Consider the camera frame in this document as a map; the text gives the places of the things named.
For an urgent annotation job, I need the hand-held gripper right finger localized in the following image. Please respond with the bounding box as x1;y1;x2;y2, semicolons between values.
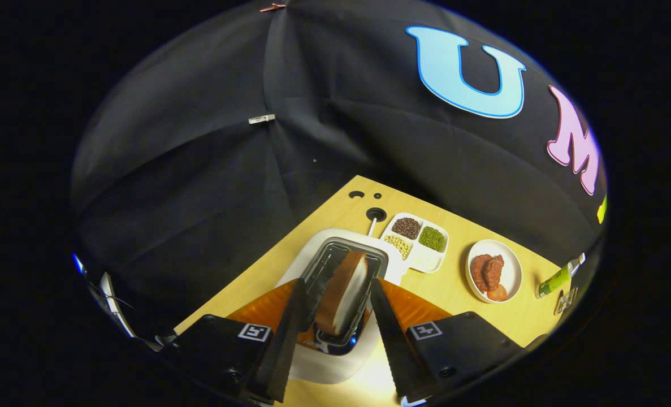
369;277;525;403

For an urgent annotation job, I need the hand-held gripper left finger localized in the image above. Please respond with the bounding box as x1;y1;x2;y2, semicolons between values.
159;277;313;405

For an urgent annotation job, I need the toast bread slice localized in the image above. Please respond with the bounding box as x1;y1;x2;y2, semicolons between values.
313;252;370;337

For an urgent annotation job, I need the white toaster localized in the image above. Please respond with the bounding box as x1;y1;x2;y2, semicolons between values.
276;228;404;385

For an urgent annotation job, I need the white divided tray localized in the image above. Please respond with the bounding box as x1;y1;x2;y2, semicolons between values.
380;213;449;274

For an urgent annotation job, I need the pile of yellow soybeans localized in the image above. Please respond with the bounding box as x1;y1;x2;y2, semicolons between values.
384;235;413;259

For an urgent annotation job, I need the pile of green beans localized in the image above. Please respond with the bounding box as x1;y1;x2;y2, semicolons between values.
418;226;446;252

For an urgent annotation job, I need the brown meat patty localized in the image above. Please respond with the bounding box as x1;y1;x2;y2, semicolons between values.
471;254;505;293

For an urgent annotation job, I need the pile of brown beans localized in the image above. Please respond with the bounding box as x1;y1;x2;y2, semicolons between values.
392;217;422;239

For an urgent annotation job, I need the white oval plate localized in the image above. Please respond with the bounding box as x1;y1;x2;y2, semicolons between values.
465;239;522;304

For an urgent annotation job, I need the green label plastic bottle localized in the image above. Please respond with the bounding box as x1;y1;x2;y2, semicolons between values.
536;253;586;299

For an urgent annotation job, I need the black backdrop cloth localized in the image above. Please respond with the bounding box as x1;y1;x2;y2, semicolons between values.
70;0;608;340

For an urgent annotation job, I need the metal wire basket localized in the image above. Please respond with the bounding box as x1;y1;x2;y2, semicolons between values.
555;287;579;315

